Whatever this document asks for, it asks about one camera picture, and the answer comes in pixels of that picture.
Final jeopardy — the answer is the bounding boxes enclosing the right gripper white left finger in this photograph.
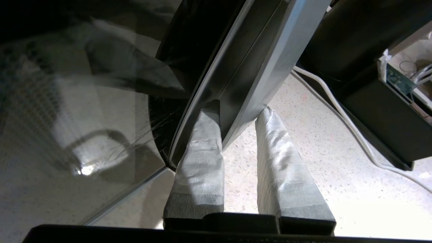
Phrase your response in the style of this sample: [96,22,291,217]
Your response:
[163,100,225,220]

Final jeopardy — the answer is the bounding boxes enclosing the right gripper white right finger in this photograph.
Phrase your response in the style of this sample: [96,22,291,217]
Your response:
[255,106,336,223]

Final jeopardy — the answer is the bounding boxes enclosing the black glass microwave door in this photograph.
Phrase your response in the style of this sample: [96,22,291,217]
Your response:
[0,0,333,226]

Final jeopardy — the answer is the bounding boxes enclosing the black stand with base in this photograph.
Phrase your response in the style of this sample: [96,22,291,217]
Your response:
[297,0,432,171]

